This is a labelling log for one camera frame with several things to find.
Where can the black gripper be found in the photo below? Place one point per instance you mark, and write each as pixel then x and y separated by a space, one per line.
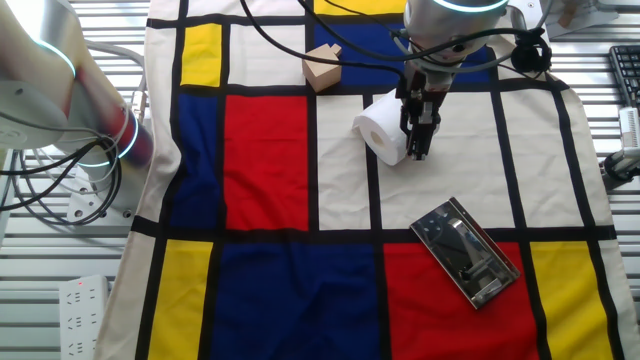
pixel 425 82

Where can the white toilet paper roll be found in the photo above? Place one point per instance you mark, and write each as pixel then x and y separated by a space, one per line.
pixel 385 112

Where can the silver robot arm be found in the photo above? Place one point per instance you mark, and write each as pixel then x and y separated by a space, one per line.
pixel 30 65

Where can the chrome toilet paper holder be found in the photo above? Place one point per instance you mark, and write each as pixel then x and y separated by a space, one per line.
pixel 450 235

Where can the colour block patterned cloth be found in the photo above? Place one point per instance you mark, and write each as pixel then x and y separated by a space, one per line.
pixel 340 165

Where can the large wooden cube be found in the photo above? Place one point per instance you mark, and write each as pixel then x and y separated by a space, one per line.
pixel 320 72

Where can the small wooden cube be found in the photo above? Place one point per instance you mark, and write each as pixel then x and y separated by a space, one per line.
pixel 336 49

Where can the black keyboard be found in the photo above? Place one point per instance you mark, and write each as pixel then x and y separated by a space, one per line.
pixel 627 75

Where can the white power strip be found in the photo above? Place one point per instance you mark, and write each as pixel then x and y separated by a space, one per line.
pixel 82 320

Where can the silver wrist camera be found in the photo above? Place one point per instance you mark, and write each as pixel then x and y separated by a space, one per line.
pixel 518 20

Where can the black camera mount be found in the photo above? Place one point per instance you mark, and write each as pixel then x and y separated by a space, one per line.
pixel 617 167

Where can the silver exterior camera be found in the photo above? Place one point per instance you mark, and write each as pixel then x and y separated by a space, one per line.
pixel 631 127

